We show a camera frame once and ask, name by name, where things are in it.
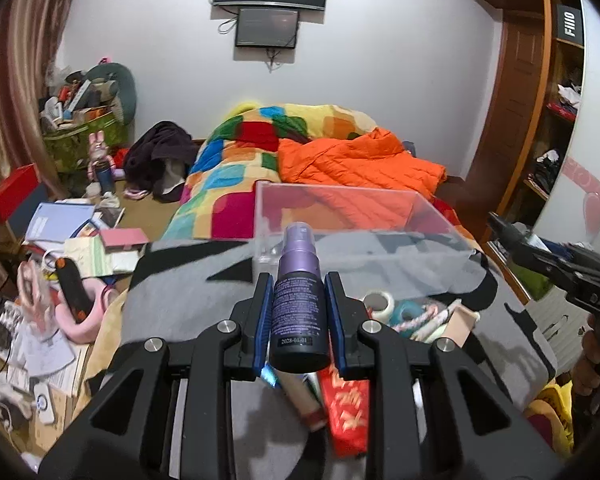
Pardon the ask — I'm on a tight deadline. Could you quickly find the red envelope packet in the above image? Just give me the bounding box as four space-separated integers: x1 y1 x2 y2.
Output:
317 364 370 458

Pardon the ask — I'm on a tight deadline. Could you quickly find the striped curtain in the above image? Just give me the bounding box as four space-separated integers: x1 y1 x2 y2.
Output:
0 0 96 281

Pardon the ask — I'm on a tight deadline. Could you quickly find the white tape roll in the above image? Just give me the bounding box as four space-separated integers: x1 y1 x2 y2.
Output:
362 290 396 324

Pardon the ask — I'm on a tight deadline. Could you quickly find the wooden wardrobe shelf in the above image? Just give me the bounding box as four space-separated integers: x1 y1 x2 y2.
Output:
490 0 585 228

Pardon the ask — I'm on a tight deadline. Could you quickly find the colourful patchwork quilt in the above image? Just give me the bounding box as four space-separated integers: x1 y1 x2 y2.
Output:
162 102 481 252

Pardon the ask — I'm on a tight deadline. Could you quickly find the red box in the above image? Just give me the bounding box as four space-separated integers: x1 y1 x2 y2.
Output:
0 164 40 223

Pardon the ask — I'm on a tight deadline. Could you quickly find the dark clothes pile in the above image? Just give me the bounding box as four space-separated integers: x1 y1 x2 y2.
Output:
123 120 201 203

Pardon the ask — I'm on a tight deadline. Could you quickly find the grey black blanket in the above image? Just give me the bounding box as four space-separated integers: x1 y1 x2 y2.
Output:
86 236 560 480

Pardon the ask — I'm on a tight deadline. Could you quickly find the clear plastic storage box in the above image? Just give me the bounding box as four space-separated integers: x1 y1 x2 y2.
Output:
253 182 474 299

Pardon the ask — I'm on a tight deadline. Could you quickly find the small wall monitor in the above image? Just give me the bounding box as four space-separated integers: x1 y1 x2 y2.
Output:
235 6 300 50

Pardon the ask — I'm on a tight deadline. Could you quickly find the teal yarn ball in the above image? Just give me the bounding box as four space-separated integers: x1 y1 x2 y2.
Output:
388 300 439 338

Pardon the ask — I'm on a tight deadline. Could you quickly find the pink rabbit toy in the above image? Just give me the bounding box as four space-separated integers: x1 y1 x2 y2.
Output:
87 130 116 181

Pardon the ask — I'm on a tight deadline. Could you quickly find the blue notebook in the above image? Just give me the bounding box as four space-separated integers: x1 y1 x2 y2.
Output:
24 203 95 243

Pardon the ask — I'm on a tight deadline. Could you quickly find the right hand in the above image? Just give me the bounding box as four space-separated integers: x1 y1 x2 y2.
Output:
570 330 600 396

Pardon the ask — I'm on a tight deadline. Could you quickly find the pink neck massager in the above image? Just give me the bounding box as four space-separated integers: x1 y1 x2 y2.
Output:
55 278 120 344

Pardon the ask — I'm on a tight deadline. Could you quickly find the purple spray bottle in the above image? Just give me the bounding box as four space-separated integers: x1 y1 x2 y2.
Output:
268 222 330 374

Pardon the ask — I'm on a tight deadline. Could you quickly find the orange down jacket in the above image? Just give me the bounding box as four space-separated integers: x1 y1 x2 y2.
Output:
277 127 446 200

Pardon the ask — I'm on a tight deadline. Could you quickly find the grey green neck pillow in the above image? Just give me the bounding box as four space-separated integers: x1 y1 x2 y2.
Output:
86 62 137 126

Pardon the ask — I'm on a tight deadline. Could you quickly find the black orange tool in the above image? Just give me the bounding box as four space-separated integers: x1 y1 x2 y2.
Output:
55 257 93 323

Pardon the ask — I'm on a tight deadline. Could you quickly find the beige cosmetic tube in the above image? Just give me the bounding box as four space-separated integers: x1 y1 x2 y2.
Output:
275 370 327 432

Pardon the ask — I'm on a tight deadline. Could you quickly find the wooden door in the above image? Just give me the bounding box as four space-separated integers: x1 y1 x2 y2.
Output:
467 13 544 208

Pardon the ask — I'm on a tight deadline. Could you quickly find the green storage basket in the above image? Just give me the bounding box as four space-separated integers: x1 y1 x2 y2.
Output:
43 113 129 174

